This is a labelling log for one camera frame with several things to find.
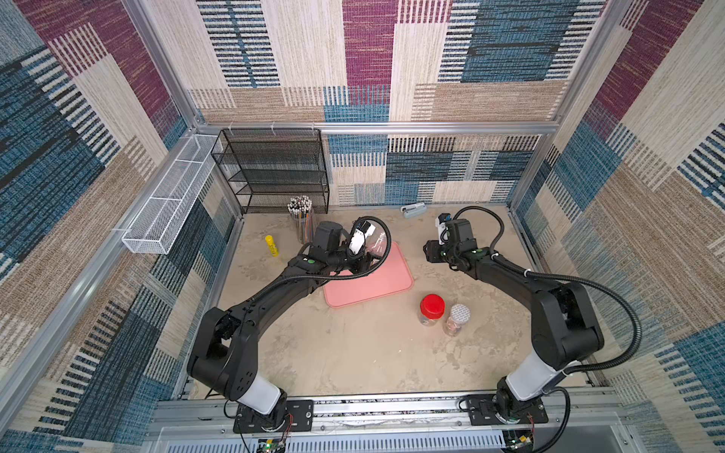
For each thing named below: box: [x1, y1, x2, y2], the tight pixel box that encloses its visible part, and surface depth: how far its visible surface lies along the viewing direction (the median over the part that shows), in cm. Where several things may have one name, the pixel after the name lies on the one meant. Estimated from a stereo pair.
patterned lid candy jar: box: [446, 303, 472, 337], surface depth 81 cm
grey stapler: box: [400, 201, 428, 219], surface depth 121 cm
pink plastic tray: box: [322, 241, 415, 309], surface depth 100 cm
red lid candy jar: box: [418, 293, 447, 328], surface depth 86 cm
